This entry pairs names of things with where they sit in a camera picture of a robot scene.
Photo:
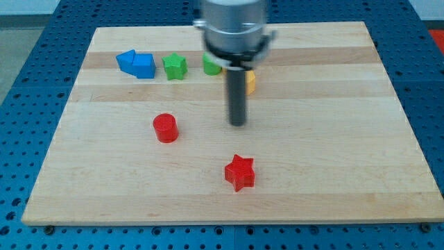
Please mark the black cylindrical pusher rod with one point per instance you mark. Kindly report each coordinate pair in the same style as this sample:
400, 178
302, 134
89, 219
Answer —
236, 91

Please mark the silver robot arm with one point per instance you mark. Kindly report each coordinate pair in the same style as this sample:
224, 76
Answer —
235, 37

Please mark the wooden board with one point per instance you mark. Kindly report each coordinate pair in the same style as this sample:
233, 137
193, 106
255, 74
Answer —
330, 141

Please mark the yellow block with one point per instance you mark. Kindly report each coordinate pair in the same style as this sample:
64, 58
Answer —
250, 82

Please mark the green cylinder block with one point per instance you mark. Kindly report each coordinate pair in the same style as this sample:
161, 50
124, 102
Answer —
209, 67

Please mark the green star block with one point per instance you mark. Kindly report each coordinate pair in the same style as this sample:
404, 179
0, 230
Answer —
175, 66

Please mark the red cylinder block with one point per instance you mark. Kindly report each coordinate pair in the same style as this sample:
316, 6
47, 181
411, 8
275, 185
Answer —
166, 128

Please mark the blue cube block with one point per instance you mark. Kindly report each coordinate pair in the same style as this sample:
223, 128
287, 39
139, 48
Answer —
144, 65

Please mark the red star block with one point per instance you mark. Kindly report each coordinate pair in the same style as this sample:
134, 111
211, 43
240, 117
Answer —
240, 173

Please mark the blue triangular block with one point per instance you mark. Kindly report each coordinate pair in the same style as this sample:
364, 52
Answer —
125, 61

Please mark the blue perforated table plate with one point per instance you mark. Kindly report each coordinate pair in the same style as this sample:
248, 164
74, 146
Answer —
33, 107

